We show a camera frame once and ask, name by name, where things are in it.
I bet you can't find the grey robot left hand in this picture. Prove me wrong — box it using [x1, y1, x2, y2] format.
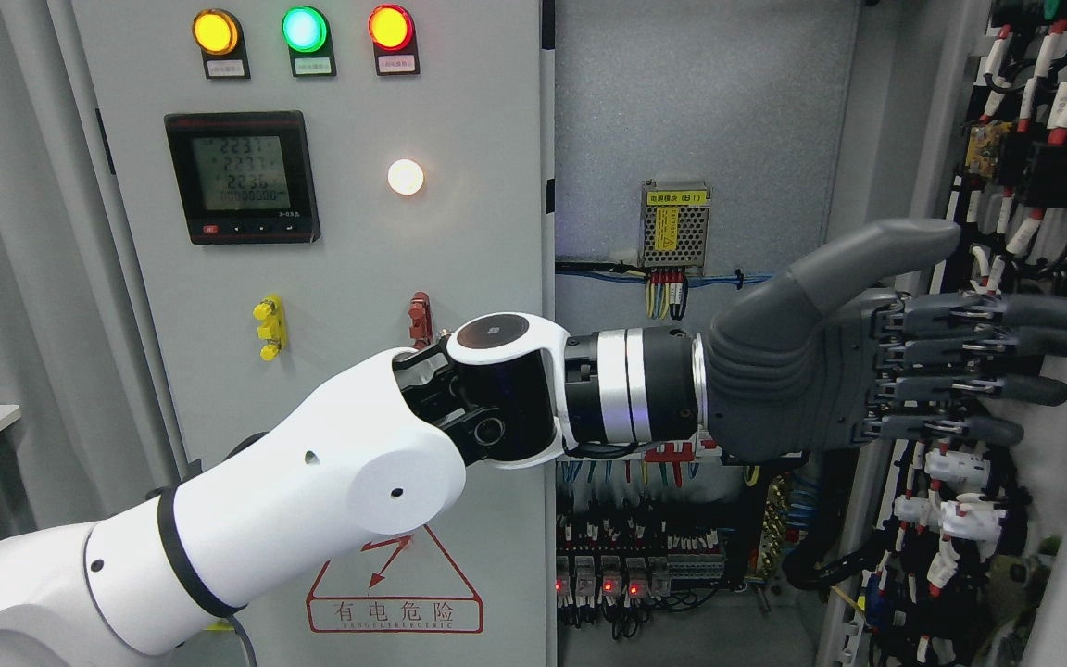
[704, 219, 1067, 463]

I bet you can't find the grey cabinet door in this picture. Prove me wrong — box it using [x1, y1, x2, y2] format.
[827, 1, 1067, 666]
[50, 1, 558, 666]

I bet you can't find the white socket breaker row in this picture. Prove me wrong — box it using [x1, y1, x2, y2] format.
[560, 434, 722, 463]

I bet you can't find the metal power supply module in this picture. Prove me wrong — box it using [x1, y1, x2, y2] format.
[638, 179, 712, 274]

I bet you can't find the relay terminal row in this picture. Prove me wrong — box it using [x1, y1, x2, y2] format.
[552, 495, 746, 641]

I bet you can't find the white indicator lamp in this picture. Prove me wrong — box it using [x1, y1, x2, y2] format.
[386, 157, 426, 195]

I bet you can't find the red electric hazard sticker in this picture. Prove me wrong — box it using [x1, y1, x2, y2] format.
[306, 526, 483, 635]

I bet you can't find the red indicator lamp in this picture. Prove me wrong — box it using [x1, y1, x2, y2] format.
[368, 4, 415, 52]

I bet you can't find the black digital power meter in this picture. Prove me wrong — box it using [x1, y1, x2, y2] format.
[164, 110, 321, 245]

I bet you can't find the green indicator lamp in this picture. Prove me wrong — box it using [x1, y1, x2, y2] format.
[281, 6, 329, 54]

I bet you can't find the yellow indicator lamp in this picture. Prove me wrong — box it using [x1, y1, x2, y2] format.
[192, 7, 241, 57]

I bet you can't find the right black cable loom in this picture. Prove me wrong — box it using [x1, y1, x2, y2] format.
[779, 445, 896, 594]

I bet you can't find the red terminal post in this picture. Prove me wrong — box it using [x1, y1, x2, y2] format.
[408, 291, 433, 350]

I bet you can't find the yellow terminal post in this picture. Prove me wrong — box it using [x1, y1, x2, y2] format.
[251, 293, 288, 362]

